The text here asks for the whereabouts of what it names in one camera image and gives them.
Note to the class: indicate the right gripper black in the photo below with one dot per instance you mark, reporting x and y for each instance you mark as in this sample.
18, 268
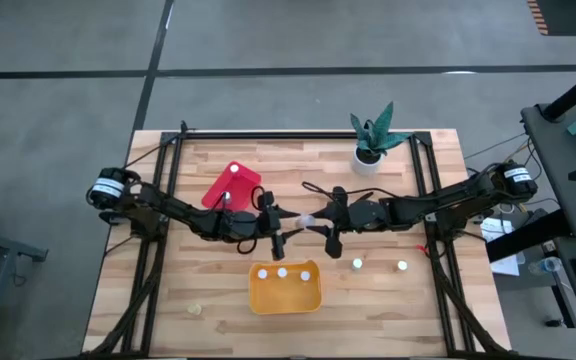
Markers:
348, 215

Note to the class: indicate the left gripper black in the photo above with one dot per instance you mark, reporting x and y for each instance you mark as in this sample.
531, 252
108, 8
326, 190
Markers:
269, 222

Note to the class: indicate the teal translucent medicine bottle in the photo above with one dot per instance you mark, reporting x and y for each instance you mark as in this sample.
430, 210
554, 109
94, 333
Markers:
402, 265

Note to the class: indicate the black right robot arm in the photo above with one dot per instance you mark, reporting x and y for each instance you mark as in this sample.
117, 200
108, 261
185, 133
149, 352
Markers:
443, 200

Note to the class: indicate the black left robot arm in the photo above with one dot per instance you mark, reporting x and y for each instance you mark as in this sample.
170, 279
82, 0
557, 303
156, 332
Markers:
178, 210

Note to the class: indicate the white capped medicine bottle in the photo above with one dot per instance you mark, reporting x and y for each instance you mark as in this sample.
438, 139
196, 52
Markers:
282, 272
305, 275
227, 196
262, 273

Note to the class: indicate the red plastic bin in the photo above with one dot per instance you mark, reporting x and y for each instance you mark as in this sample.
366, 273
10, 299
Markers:
243, 185

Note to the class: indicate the yellow plastic bin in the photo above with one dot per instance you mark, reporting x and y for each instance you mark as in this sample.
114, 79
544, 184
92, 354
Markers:
283, 297

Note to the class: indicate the snake plant in white pot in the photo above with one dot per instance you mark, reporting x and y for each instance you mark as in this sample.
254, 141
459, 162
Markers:
365, 167

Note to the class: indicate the small pale yellow object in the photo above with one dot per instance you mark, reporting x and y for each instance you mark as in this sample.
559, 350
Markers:
194, 309

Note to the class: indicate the white paper sheet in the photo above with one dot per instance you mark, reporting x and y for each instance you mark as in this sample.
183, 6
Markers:
498, 232

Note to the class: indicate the clear plastic water bottle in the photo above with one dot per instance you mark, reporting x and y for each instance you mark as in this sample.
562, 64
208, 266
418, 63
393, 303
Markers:
543, 266

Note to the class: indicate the dark grey side desk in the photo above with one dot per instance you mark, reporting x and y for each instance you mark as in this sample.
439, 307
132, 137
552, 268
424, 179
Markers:
560, 190

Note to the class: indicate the grey metal stand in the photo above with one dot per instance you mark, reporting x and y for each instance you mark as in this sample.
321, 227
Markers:
8, 246

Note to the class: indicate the black pole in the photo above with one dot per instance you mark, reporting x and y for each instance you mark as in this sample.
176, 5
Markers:
575, 92

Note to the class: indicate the black mat with striped border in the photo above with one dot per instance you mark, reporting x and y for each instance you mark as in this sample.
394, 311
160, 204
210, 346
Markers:
568, 17

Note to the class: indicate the black aluminium table frame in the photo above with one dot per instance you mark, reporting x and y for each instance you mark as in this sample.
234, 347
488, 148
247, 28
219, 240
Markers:
293, 135

